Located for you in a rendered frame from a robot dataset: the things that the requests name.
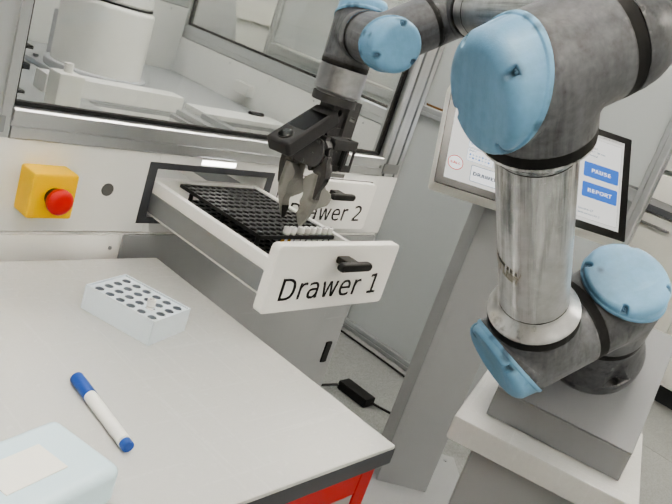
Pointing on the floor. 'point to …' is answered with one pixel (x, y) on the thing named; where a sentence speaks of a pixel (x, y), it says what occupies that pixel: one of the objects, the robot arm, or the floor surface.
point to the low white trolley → (176, 396)
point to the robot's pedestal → (527, 463)
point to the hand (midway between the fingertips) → (290, 213)
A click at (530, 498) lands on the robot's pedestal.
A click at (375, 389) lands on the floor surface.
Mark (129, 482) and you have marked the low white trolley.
